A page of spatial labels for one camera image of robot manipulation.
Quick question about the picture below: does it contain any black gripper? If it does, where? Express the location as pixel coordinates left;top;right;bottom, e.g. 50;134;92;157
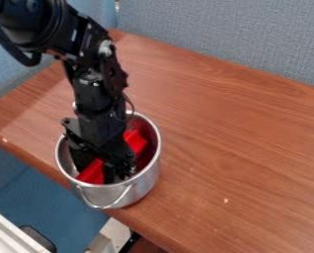
62;62;136;184

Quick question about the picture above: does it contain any red plastic block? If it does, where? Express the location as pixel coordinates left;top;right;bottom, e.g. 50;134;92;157
76;129;150;185

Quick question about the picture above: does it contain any metal pot with handle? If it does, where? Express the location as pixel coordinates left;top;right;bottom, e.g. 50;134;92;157
55;113;160;210

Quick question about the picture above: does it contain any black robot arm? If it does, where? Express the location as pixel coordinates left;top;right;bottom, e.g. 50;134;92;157
0;0;136;184

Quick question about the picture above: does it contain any black object under table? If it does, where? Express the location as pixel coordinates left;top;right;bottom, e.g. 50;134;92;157
20;225;56;253

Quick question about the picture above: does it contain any white appliance at bottom left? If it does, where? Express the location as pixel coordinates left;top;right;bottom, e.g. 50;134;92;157
0;214;47;253

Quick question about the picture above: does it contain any grey metal table frame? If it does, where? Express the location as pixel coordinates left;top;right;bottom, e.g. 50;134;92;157
83;218;140;253

